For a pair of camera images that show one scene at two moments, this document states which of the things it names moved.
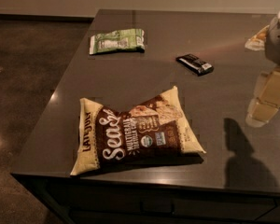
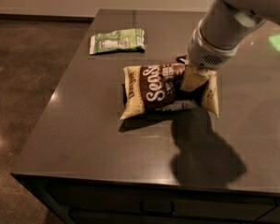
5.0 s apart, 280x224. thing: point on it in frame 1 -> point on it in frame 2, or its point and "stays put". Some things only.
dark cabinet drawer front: [106, 203] stays put
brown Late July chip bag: [152, 129] -> [155, 87]
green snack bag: [120, 39] stays put
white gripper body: [278, 42] -> [205, 54]
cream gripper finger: [260, 113] -> [193, 79]
